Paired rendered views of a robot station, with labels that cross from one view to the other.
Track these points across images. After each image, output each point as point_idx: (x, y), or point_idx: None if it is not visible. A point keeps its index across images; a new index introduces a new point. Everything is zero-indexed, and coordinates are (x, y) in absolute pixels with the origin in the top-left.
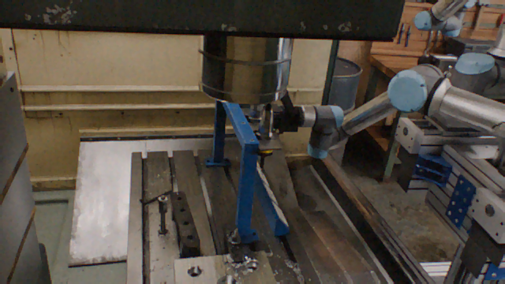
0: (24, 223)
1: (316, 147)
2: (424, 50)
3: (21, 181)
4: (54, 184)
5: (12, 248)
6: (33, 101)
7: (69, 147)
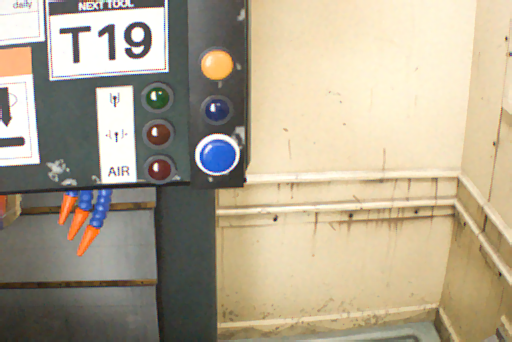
0: (109, 273)
1: None
2: None
3: (123, 232)
4: None
5: (62, 269)
6: (489, 233)
7: (490, 332)
